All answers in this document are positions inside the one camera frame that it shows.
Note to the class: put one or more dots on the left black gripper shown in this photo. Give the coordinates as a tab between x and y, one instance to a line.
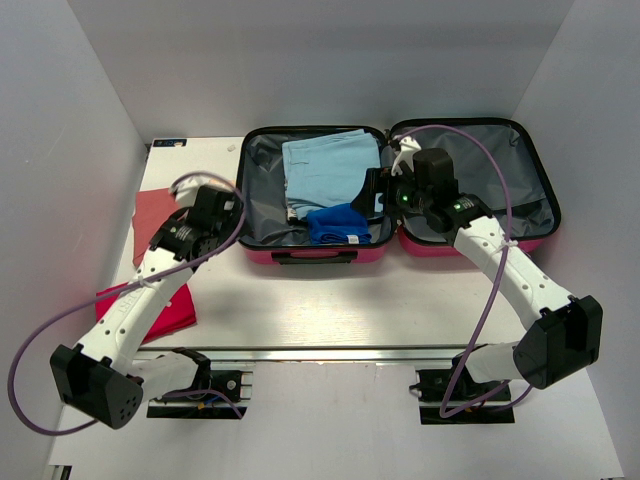
234	216

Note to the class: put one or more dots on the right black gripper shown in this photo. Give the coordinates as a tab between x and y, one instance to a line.
377	181

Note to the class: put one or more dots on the salmon pink garment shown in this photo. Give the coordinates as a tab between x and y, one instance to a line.
152	209

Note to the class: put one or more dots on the light blue garment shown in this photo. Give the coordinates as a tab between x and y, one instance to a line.
326	171

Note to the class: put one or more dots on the royal blue towel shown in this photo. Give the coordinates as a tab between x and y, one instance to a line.
339	224

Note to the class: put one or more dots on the bright red garment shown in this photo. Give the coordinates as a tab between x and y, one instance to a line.
179	315

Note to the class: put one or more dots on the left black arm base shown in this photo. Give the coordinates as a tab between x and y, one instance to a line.
223	394

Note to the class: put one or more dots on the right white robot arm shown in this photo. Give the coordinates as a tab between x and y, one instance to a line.
562	331

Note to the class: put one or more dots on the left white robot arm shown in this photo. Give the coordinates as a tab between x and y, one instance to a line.
99	376

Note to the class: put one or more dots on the blue label sticker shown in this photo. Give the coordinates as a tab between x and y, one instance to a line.
169	143

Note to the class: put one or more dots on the pink hard-shell suitcase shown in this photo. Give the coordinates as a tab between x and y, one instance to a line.
494	159

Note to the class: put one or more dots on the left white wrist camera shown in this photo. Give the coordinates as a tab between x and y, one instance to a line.
184	192

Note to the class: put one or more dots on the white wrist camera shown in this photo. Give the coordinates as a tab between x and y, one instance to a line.
405	151
184	192

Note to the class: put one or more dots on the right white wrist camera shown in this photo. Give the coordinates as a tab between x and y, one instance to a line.
405	151

